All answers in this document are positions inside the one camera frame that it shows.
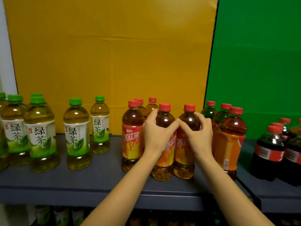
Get red-capped amber tea bottle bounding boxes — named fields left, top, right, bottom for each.
left=134, top=99, right=148, bottom=121
left=122, top=100, right=144, bottom=173
left=214, top=107, right=247, bottom=181
left=173, top=104, right=201, bottom=180
left=151, top=103, right=177, bottom=181
left=211, top=103, right=233, bottom=158

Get white shelf side post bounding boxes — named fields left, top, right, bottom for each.
left=0, top=0, right=18, bottom=96

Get person's right hand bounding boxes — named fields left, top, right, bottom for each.
left=176, top=111, right=213, bottom=160

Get person's left hand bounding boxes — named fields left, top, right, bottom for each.
left=142, top=108, right=180, bottom=159

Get orange backing board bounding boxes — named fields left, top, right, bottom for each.
left=3, top=0, right=219, bottom=136

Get person's right forearm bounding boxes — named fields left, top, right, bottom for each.
left=196, top=150, right=276, bottom=226

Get red-capped black cola bottle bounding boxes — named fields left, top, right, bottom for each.
left=250, top=126, right=285, bottom=181
left=280, top=129, right=301, bottom=186

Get person's left forearm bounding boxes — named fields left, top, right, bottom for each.
left=81, top=150, right=165, bottom=226

